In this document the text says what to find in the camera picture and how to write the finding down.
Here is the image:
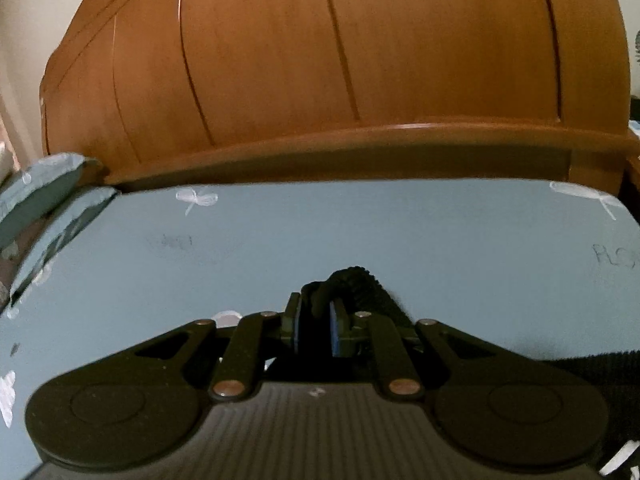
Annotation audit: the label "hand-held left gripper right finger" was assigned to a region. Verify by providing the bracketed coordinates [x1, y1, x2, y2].
[327, 297, 496, 403]

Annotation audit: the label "black drawstring pants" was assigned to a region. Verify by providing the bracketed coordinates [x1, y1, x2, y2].
[300, 266, 640, 461]

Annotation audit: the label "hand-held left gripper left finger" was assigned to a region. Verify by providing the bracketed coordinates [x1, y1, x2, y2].
[132, 292, 303, 403]

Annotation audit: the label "wooden headboard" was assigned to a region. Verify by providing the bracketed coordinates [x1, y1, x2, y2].
[40, 0, 633, 193]

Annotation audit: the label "blue floral bed sheet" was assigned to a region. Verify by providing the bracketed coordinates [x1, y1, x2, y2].
[0, 179, 640, 480]

